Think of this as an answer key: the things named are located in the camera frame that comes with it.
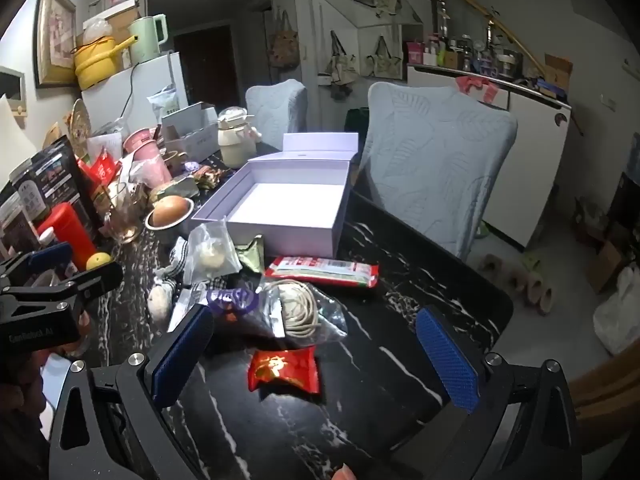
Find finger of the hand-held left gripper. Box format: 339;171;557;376
0;261;124;311
0;242;73;291

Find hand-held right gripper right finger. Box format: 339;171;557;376
400;306;583;480

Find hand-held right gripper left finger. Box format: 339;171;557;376
47;304;216;480

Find checkered cloth doll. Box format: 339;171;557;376
148;237;191;321

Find purple snack packet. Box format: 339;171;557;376
170;285;261;336

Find small red snack packet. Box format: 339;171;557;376
248;347;320;395

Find clear bag with pastry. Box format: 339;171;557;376
182;220;242;286

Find green satin pouch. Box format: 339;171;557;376
235;235;265;275

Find clear bag with rope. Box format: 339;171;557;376
260;280;348;346

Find long red white packet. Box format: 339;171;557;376
264;256;380;288

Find white gift box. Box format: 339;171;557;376
191;132;360;259

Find red bottle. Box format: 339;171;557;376
37;203;98;271

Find glass mug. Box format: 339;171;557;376
102;182;146;243

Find black printed packet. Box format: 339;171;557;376
10;135;101;241

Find steel bowl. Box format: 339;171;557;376
145;197;195;233

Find brown egg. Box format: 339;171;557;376
151;196;188;226

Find red snack bag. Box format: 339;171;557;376
80;147;118;186

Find woven fan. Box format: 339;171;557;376
70;99;92;158

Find pink cups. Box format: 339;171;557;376
122;127;171;186

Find gold candy wrappers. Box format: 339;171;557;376
192;165;236;191

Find white carton with bottles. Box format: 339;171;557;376
161;102;221;161

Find white plastic bag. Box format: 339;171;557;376
593;265;640;356

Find brown cardboard box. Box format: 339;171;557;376
586;240;626;293

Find green white tea pouch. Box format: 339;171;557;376
147;87;181;121

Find yellow pot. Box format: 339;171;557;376
72;35;138;91

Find cream kettle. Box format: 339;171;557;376
216;106;261;168

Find white fridge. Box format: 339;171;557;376
80;52;188;136

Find large light blue covered chair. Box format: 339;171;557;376
350;82;518;261

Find white cabinet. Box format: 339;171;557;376
406;62;572;251

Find framed picture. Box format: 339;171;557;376
34;0;77;88

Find dark wooden door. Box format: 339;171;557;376
172;25;241;111

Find green electric kettle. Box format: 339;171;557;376
127;14;168;63

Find small light blue covered chair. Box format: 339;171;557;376
245;80;307;151

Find pink cloth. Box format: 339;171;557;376
456;76;500;107

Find brown tote bag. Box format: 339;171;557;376
270;10;301;68

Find beige tote bag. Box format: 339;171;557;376
327;30;358;86
365;35;403;80

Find row of bottles and jars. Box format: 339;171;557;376
407;35;526;78

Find open cardboard box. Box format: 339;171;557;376
542;55;573;91

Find bamboo handrail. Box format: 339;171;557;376
430;0;586;136

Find black power cord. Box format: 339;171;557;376
117;60;140;133

